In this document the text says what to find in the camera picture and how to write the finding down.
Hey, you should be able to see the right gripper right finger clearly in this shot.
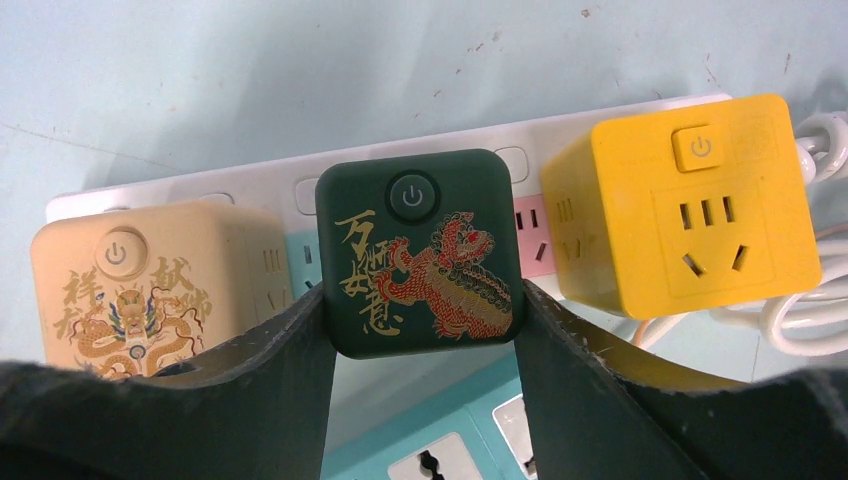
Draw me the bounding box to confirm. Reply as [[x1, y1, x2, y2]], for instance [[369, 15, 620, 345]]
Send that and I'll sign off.
[[514, 282, 847, 479]]

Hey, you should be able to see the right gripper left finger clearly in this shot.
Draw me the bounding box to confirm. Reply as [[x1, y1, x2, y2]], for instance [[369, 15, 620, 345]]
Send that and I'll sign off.
[[1, 286, 337, 479]]

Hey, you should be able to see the beige cube plug adapter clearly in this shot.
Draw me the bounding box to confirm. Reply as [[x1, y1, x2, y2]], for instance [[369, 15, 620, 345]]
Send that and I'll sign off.
[[30, 200, 293, 380]]

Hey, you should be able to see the yellow cube plug adapter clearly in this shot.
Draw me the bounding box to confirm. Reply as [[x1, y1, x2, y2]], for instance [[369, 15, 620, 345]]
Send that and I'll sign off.
[[540, 94, 822, 320]]

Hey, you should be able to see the white multicolour power strip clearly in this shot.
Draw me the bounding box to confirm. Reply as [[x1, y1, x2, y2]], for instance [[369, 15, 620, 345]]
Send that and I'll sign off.
[[46, 93, 729, 300]]

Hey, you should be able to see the dark green plug adapter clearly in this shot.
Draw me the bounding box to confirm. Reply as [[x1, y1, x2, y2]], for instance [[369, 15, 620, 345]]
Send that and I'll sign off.
[[315, 149, 525, 359]]

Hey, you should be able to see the blue power strip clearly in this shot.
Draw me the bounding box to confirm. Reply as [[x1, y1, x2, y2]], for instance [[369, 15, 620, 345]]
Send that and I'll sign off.
[[321, 354, 538, 479]]

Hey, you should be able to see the bundled white cord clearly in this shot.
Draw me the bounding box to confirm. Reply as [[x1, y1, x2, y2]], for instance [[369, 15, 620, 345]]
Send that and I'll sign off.
[[629, 111, 848, 359]]

